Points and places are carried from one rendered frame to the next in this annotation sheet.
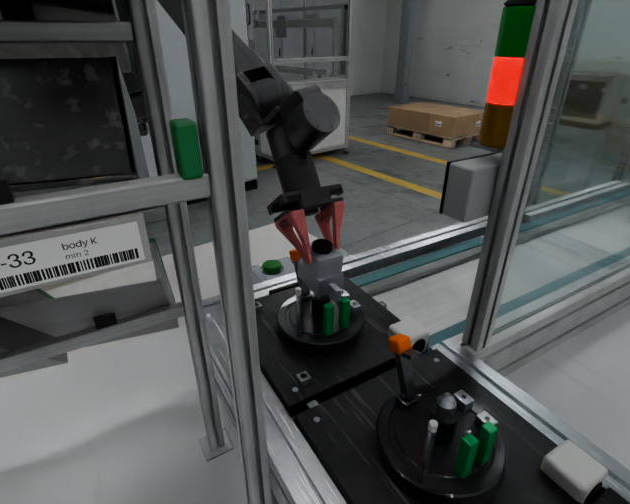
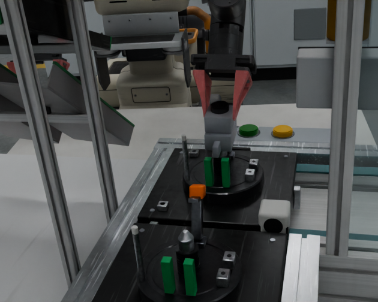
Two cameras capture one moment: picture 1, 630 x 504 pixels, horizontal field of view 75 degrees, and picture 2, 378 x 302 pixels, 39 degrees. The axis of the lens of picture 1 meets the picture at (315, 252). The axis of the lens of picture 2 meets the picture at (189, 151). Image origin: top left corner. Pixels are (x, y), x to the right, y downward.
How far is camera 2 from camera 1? 0.56 m
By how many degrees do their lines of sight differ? 41
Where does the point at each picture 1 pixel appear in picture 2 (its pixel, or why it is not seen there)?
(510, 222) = (335, 118)
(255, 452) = (56, 204)
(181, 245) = (85, 72)
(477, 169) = (303, 57)
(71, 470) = (43, 213)
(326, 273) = (213, 130)
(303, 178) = (218, 44)
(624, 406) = not seen: outside the picture
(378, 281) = not seen: hidden behind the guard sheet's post
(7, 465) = (23, 196)
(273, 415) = (127, 219)
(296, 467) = (108, 249)
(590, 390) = not seen: outside the picture
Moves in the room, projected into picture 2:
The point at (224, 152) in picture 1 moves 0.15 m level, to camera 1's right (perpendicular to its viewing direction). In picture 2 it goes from (12, 13) to (87, 29)
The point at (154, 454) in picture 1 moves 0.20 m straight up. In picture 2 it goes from (83, 226) to (63, 133)
